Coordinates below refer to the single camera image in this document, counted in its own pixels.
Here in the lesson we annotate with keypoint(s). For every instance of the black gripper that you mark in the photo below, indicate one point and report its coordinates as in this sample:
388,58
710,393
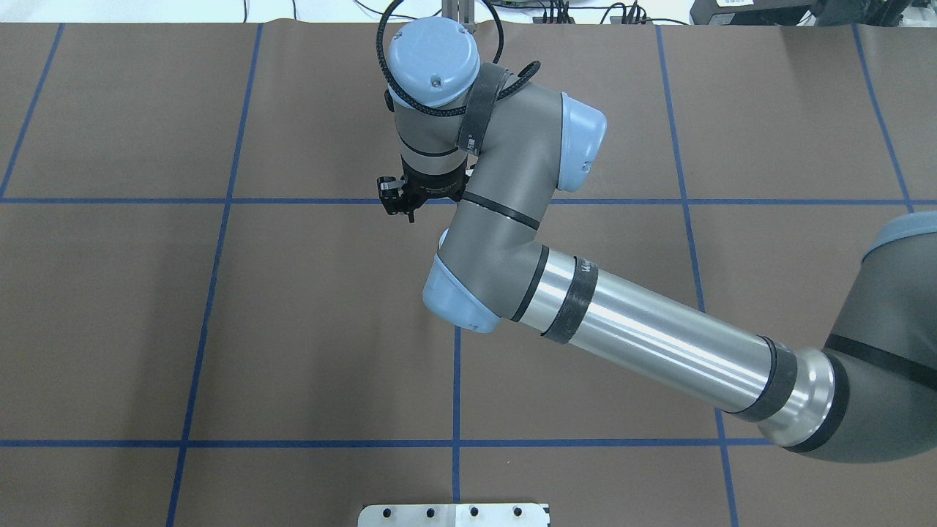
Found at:
433,187

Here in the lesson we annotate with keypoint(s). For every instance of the white mounting base plate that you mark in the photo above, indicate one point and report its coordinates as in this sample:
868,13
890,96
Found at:
477,514

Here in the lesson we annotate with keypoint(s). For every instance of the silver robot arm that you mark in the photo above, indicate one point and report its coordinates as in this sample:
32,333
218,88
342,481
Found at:
500,147

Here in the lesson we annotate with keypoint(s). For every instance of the aluminium frame post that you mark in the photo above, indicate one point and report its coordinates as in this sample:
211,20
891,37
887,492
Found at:
462,11

